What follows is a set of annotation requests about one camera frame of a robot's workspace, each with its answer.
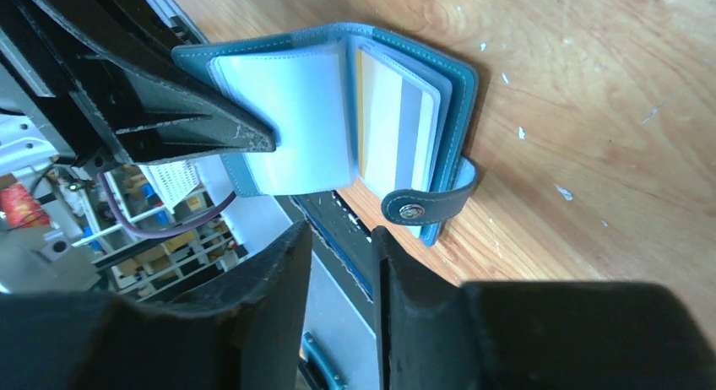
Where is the blue leather card holder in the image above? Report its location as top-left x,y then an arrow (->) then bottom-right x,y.
172,23 -> 479,246

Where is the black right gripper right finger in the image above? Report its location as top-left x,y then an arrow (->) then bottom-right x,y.
372,226 -> 715,389

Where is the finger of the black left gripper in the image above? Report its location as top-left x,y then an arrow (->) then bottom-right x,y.
49,0 -> 276,164

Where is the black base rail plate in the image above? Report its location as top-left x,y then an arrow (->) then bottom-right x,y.
277,192 -> 380,389

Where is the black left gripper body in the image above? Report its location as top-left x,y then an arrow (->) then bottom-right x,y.
1,0 -> 118,170

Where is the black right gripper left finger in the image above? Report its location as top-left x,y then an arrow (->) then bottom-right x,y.
1,222 -> 312,389

